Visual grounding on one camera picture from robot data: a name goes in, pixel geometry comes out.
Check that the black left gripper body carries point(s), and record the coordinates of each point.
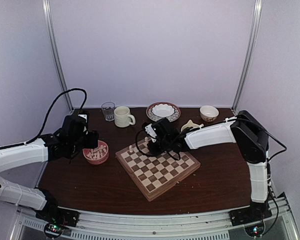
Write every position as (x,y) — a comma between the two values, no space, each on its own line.
(92,142)

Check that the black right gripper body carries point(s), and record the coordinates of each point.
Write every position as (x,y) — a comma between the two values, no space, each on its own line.
(155,151)

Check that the white queen chess piece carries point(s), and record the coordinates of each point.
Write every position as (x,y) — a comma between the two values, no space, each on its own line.
(146,140)

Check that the white knight chess piece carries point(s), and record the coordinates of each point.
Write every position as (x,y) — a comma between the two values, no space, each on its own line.
(131,149)

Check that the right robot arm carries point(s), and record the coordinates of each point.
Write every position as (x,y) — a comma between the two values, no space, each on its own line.
(243,129)

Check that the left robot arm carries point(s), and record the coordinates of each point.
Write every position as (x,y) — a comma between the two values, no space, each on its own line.
(66,142)

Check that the white chess pieces pile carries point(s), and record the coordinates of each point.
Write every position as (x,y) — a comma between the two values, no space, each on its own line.
(97,153)

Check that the wooden chess board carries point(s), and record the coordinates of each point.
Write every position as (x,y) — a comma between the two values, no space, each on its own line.
(156,175)

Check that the pink cat-ear bowl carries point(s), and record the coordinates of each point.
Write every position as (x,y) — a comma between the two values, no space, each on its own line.
(96,162)

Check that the clear drinking glass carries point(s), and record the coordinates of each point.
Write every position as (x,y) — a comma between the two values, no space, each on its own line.
(108,110)

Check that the white scalloped bowl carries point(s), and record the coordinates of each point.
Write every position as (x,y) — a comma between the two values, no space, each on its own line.
(163,110)

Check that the cream ribbed mug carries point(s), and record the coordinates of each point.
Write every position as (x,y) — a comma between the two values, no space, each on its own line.
(123,117)

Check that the patterned ceramic plate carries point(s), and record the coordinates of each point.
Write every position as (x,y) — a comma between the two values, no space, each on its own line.
(172,118)

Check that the cream cat-ear bowl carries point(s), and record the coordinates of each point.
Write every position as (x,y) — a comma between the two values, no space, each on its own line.
(190,126)

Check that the small white floral bowl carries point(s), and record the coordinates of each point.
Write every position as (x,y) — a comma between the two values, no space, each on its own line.
(208,113)

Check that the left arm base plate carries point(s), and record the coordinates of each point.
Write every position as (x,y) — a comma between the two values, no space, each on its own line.
(58,216)

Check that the aluminium front rail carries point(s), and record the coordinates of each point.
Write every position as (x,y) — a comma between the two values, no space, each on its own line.
(214,225)

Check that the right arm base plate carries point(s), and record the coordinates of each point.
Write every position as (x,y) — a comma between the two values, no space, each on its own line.
(248,215)

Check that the right aluminium frame post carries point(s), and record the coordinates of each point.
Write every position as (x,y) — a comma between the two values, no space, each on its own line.
(253,35)

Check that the aluminium frame post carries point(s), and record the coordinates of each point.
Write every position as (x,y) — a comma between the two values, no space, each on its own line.
(53,43)
(253,35)

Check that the left aluminium frame post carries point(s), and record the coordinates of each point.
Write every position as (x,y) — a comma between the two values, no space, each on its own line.
(53,43)

